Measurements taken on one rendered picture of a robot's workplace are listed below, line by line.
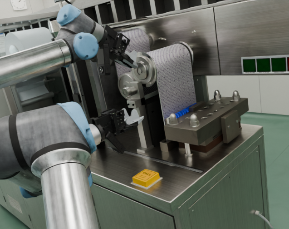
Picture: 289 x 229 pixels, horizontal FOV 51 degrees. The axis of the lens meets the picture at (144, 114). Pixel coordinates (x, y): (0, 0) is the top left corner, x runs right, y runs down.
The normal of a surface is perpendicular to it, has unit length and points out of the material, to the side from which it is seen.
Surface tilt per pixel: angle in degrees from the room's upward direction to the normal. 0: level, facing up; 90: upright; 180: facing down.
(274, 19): 90
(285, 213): 0
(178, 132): 90
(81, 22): 94
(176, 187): 0
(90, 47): 90
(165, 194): 0
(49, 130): 40
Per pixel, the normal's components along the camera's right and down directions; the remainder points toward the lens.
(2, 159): 0.03, 0.47
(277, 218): -0.18, -0.94
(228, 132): 0.70, 0.08
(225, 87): -0.69, 0.33
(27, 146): 0.21, 0.17
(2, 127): -0.06, -0.57
